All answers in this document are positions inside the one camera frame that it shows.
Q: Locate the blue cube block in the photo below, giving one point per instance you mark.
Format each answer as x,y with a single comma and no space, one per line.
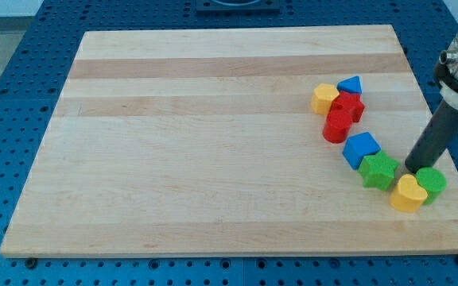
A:
357,147

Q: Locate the red star block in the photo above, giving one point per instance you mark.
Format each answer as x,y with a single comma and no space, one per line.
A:
350,102

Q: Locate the green star block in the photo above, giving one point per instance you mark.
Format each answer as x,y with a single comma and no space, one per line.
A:
378,170

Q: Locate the yellow heart block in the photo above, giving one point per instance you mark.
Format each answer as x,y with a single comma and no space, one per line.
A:
408,196

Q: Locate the wooden board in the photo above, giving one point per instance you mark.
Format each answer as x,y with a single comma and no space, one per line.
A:
203,143

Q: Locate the yellow hexagon block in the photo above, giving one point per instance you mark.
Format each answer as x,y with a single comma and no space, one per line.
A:
322,97

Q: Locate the red cylinder block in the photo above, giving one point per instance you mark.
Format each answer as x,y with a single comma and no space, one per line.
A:
337,126

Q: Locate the blue triangle block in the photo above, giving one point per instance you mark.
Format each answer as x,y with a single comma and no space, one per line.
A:
350,85

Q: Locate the green cylinder block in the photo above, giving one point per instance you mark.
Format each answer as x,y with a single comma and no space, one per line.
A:
433,181

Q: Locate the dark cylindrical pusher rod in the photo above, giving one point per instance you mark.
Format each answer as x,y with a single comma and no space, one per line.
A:
435,138

